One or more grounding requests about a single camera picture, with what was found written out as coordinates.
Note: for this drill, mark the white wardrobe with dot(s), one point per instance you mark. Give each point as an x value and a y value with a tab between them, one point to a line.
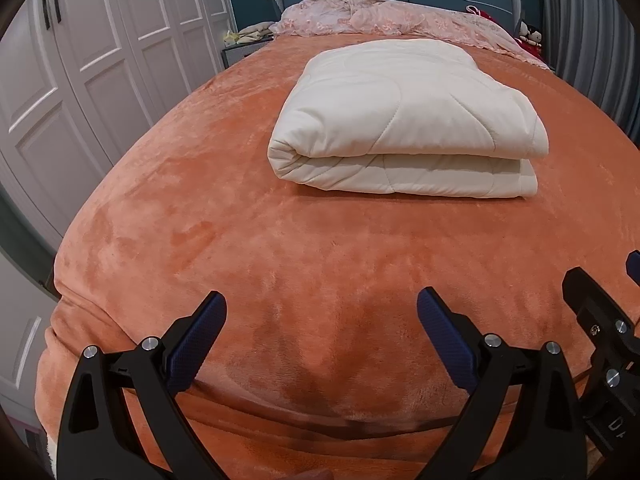
100	60

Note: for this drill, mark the pale yellow cloths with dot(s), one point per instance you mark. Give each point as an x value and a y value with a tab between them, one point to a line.
252	35

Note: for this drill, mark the grey curtain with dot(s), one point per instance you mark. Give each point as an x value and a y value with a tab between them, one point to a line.
590	35

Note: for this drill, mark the pink floral quilt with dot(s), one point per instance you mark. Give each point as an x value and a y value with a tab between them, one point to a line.
390	17

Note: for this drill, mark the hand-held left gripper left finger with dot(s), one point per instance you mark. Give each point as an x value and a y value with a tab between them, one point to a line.
200	335

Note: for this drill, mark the plush toy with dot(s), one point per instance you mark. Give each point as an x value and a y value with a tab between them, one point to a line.
530	34

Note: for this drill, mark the cream quilted jacket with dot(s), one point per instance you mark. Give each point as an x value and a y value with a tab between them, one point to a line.
400	110

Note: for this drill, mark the orange plush blanket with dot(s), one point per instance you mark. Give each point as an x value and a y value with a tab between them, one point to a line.
300	250

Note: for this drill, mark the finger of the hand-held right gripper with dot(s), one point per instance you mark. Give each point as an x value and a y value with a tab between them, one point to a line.
595	305
635	262

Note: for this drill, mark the grey bedside table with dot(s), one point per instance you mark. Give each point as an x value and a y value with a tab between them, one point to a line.
245	52

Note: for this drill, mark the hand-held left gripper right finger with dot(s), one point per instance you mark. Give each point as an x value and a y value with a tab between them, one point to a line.
445	340

